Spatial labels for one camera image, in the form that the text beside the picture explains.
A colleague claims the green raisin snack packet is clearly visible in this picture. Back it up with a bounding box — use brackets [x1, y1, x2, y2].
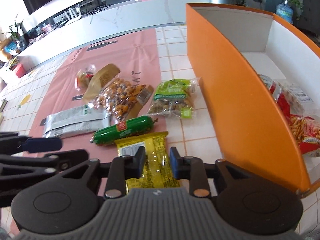
[147, 78, 199, 119]

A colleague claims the blue water jug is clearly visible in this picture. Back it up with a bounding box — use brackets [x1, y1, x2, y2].
[276, 0, 293, 24]

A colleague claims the green sausage snack stick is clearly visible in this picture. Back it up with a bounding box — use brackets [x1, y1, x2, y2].
[90, 115, 158, 146]

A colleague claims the yellow snack packet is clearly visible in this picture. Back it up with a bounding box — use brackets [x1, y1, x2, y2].
[115, 131, 180, 191]

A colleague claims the silver white snack bag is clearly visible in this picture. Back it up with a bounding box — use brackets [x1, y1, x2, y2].
[42, 105, 111, 139]

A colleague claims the orange cardboard box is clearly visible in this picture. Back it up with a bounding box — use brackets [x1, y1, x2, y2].
[185, 3, 319, 197]

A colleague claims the red stick snack bag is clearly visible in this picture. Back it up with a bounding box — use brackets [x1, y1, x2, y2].
[289, 115, 320, 158]

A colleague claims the white yogurt ball packet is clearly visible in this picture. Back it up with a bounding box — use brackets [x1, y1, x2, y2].
[277, 79, 317, 115]

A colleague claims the small red storage box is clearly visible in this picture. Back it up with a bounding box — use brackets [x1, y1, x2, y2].
[13, 63, 26, 78]

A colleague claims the small clear pastry packet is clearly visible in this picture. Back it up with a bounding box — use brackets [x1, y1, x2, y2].
[75, 64, 97, 93]

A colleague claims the white marble tv cabinet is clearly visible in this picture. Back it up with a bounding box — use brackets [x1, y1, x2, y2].
[18, 0, 208, 69]

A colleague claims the mixed nuts kraft bag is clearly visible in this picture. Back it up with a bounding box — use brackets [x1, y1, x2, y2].
[82, 63, 154, 122]

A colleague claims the red snack packet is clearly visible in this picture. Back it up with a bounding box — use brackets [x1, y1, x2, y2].
[259, 74, 291, 121]

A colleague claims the pink bottle print mat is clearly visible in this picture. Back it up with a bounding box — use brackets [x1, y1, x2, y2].
[10, 28, 176, 230]

